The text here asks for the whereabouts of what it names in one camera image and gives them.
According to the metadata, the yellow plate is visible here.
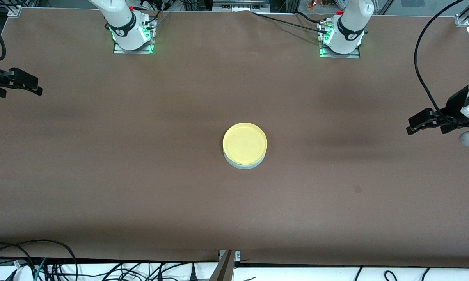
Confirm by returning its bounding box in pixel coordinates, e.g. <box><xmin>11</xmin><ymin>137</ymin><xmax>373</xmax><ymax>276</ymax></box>
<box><xmin>222</xmin><ymin>123</ymin><xmax>268</xmax><ymax>165</ymax></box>

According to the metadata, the pale green plate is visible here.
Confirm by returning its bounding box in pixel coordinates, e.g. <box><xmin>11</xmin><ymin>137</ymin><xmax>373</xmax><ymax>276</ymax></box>
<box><xmin>224</xmin><ymin>150</ymin><xmax>266</xmax><ymax>170</ymax></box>

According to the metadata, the brown table cover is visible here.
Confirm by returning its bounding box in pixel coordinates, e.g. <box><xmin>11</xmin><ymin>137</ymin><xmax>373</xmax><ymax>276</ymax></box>
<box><xmin>0</xmin><ymin>8</ymin><xmax>469</xmax><ymax>268</ymax></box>

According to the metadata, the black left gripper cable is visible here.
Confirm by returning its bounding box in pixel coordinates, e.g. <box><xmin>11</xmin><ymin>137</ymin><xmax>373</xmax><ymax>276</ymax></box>
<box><xmin>414</xmin><ymin>0</ymin><xmax>467</xmax><ymax>125</ymax></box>

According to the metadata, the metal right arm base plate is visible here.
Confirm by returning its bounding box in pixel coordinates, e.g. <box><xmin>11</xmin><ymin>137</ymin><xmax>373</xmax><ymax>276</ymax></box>
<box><xmin>114</xmin><ymin>18</ymin><xmax>154</xmax><ymax>54</ymax></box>

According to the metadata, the teal cable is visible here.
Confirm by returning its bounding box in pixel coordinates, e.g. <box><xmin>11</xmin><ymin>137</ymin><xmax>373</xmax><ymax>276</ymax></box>
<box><xmin>34</xmin><ymin>258</ymin><xmax>48</xmax><ymax>281</ymax></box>

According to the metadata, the grey aluminium frame strut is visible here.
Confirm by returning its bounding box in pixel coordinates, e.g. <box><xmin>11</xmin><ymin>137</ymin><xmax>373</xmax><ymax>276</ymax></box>
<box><xmin>209</xmin><ymin>250</ymin><xmax>241</xmax><ymax>281</ymax></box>

